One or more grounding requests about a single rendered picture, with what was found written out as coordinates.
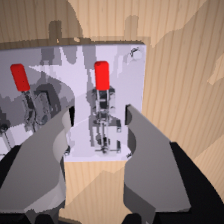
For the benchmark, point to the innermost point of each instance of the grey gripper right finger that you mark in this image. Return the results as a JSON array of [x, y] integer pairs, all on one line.
[[161, 182]]

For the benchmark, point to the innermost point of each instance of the pale grey fixture plate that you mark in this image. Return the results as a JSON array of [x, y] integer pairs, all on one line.
[[67, 73]]

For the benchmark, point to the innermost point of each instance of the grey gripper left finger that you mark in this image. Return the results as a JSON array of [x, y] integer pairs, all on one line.
[[32, 182]]

